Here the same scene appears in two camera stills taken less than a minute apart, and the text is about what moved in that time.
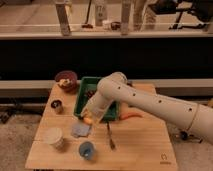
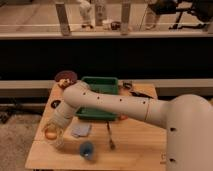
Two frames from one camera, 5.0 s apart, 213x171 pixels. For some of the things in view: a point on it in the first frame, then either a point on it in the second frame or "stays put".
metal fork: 112,144 stays put
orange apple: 87,120 to 51,133
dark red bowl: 67,80 stays put
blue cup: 86,150 stays put
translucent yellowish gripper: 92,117 to 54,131
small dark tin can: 58,106 stays put
